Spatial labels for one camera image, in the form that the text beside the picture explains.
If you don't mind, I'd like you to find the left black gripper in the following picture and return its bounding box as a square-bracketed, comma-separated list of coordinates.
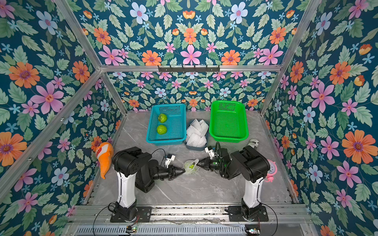
[151, 166, 185, 182]

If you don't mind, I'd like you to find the white foam net sleeve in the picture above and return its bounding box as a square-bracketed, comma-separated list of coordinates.
[183, 159, 200, 175]

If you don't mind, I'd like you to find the green custard apple front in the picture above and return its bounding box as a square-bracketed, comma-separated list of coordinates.
[189, 164, 197, 173]

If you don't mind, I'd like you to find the green custard apple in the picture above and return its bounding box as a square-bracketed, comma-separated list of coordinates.
[158, 114, 168, 124]
[156, 125, 167, 135]
[189, 164, 197, 173]

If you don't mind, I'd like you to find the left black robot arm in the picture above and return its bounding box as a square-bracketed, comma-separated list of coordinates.
[110, 147, 186, 223]

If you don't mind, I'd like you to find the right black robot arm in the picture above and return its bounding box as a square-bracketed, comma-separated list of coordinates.
[196, 143, 270, 221]

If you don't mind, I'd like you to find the grey foam net tray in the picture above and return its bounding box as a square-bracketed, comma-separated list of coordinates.
[185, 119, 209, 151]

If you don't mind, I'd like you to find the white foam net back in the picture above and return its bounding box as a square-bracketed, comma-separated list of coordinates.
[187, 119, 209, 137]

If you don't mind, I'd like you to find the green custard apple middle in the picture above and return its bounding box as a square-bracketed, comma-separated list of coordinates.
[156, 125, 167, 135]

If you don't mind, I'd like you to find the green custard apple back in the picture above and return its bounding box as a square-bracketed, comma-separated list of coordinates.
[158, 114, 168, 124]

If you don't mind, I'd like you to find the teal plastic basket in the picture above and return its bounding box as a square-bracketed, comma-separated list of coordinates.
[146, 104, 187, 146]

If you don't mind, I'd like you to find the green plastic basket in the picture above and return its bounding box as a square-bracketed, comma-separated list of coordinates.
[209, 100, 249, 143]

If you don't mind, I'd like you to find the patterned black white can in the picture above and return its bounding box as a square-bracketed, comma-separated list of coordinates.
[248, 139, 259, 149]

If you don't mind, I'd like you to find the pink alarm clock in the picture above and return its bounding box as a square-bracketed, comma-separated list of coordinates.
[265, 159, 278, 183]

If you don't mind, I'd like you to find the orange clownfish plush toy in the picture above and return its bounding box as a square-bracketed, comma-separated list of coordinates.
[95, 142, 114, 180]

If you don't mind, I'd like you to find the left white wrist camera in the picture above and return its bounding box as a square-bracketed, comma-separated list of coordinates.
[164, 154, 176, 168]

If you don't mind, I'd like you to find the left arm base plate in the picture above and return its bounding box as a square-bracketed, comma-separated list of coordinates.
[110, 206, 152, 223]

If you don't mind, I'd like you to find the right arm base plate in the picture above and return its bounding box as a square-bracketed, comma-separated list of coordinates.
[225, 206, 269, 222]

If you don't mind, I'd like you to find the black hook rail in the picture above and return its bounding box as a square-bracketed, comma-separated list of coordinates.
[158, 65, 221, 73]

